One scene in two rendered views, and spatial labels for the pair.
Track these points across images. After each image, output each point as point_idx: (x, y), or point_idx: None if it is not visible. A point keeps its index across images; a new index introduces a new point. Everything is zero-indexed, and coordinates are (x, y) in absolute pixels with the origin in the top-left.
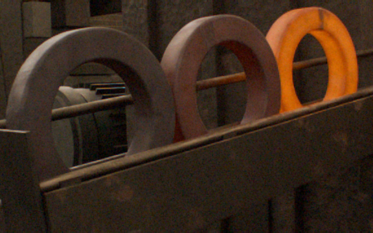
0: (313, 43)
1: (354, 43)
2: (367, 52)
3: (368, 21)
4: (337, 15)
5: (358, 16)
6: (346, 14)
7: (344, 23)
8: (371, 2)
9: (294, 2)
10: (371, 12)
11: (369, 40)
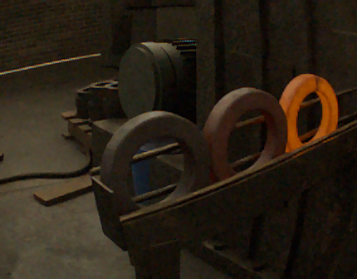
0: (321, 72)
1: (343, 81)
2: (349, 90)
3: (351, 69)
4: (334, 60)
5: (345, 66)
6: (339, 61)
7: (338, 66)
8: (353, 56)
9: (310, 42)
10: (353, 63)
11: (351, 80)
